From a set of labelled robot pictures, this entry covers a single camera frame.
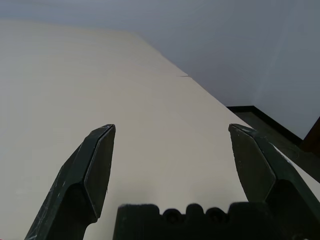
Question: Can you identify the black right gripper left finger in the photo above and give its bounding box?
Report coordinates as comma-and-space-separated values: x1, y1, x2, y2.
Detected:
24, 123, 116, 240

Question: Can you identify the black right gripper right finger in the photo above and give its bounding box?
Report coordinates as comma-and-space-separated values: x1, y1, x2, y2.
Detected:
228, 123, 320, 240

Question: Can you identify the dark brown wooden panel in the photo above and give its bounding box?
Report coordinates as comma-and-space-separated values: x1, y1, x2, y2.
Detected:
301, 116, 320, 154

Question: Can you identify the black wall baseboard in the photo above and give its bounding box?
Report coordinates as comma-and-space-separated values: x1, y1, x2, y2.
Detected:
226, 105, 305, 144

